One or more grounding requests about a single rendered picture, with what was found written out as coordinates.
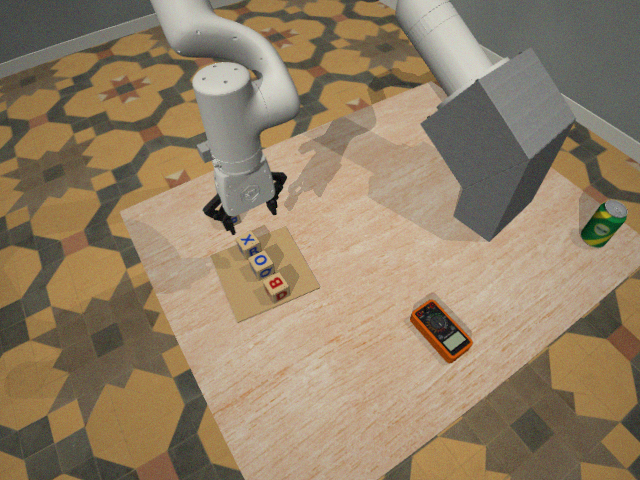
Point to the green drink can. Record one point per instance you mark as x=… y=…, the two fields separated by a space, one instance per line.
x=608 y=218

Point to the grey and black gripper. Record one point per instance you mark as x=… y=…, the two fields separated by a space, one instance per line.
x=240 y=192

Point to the tan mat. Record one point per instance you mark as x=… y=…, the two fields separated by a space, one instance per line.
x=245 y=293

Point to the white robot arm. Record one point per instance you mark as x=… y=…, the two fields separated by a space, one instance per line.
x=235 y=111

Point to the orange digital multimeter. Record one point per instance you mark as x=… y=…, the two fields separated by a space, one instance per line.
x=441 y=331

